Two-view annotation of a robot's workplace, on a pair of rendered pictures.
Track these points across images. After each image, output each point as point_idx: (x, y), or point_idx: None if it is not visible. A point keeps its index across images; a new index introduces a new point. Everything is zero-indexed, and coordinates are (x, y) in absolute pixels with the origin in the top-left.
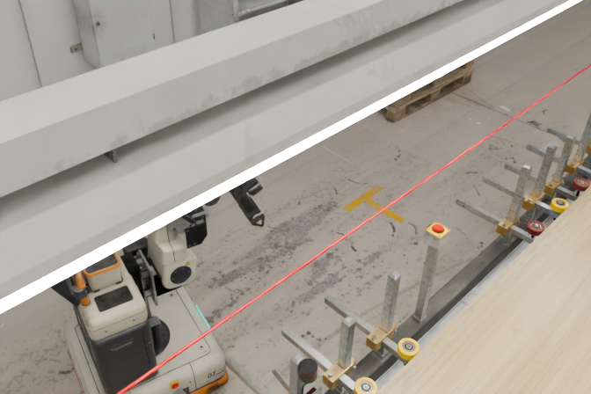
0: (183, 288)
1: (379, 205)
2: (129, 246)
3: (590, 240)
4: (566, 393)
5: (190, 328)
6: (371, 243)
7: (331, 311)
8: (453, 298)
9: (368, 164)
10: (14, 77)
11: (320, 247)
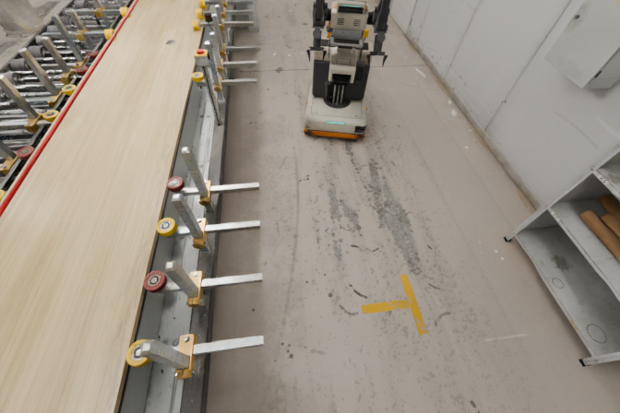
0: (359, 123)
1: (395, 308)
2: (360, 61)
3: (123, 201)
4: (113, 99)
5: (329, 113)
6: (352, 262)
7: (313, 196)
8: (211, 144)
9: (472, 358)
10: (535, 29)
11: (369, 227)
